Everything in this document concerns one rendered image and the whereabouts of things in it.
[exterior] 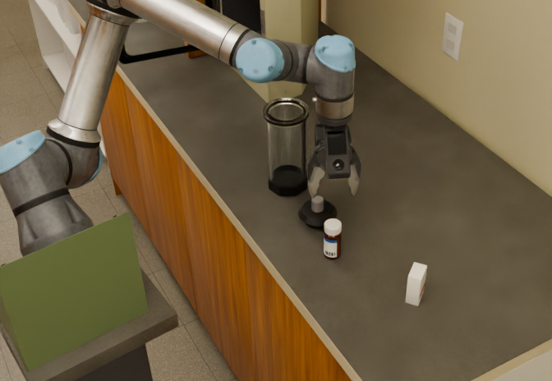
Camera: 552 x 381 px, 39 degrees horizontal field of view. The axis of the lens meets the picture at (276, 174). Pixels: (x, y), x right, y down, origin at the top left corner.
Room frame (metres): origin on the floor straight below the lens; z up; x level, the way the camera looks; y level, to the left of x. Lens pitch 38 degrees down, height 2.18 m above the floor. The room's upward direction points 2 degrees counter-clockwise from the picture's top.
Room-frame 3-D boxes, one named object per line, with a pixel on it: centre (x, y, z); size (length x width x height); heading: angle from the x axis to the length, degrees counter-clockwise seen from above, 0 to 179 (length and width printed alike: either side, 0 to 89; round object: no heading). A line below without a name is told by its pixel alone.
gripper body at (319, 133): (1.30, -0.12, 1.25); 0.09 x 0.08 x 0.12; 1
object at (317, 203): (1.39, -0.09, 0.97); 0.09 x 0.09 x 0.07
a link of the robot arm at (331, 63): (1.29, -0.12, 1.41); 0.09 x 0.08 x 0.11; 69
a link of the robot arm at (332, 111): (1.29, -0.12, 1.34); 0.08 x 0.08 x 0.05
